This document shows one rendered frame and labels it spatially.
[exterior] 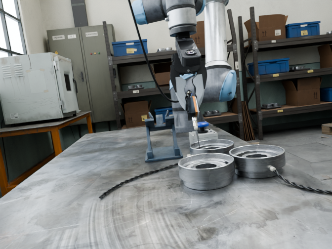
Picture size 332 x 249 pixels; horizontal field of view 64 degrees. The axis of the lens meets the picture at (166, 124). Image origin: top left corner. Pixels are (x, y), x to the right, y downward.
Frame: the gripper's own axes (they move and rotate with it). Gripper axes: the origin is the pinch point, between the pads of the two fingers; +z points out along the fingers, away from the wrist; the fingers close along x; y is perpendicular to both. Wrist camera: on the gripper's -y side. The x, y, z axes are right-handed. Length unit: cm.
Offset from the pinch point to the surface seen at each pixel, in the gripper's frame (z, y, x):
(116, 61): -51, 323, 61
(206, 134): 8.8, 1.4, -3.5
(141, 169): 13.1, -9.1, 14.6
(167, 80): -14, 331, -9
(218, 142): 9.9, -5.0, -5.1
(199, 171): 9.3, -26.8, 3.2
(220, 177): 10.8, -27.1, -0.2
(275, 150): 9.9, -18.2, -14.0
